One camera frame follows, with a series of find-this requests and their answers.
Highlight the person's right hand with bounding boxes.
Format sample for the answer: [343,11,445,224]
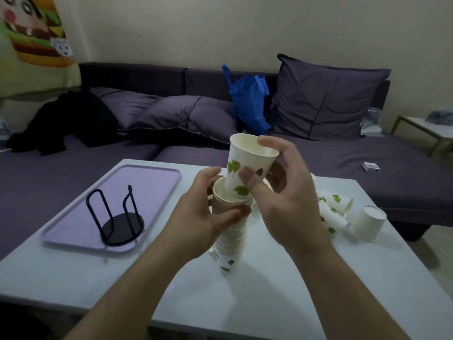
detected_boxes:
[239,135,333,254]

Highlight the person's left hand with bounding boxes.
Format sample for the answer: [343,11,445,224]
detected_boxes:
[163,167,252,262]

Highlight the leaf print paper cup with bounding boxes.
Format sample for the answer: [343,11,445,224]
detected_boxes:
[225,133,280,201]
[349,205,387,242]
[318,200,349,235]
[317,190,354,217]

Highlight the stack of nested paper cups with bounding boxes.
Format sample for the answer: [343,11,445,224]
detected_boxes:
[211,176,254,275]

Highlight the person's right forearm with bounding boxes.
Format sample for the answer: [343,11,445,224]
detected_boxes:
[289,240,413,340]

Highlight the person's left forearm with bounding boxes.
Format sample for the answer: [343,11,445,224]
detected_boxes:
[64,223,199,340]

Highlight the blue shopping bag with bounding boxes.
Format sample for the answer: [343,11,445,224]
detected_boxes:
[222,64,272,136]

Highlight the long purple pillow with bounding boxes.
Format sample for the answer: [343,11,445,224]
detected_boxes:
[132,95,240,145]

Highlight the purple plastic tray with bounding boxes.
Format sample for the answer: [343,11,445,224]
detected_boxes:
[41,164,182,255]

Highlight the large square purple pillow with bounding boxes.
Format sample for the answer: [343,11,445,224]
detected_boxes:
[270,54,392,142]

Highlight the clear plastic bag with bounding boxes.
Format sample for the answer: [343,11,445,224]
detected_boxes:
[360,107,386,137]

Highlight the small purple pillow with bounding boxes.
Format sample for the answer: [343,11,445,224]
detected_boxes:
[89,86,159,131]

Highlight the purple sofa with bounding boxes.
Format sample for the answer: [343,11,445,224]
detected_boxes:
[0,62,453,262]

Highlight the black clothing pile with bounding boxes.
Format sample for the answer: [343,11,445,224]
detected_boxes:
[6,90,121,156]

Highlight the white side table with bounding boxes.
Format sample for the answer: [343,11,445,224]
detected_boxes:
[390,115,453,157]

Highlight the grey bundle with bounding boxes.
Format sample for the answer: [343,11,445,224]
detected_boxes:
[425,107,453,126]

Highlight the cartoon burger print blanket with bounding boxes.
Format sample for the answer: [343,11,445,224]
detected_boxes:
[0,0,83,100]

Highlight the black wire cup holder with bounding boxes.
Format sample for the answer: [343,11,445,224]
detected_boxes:
[86,185,145,247]

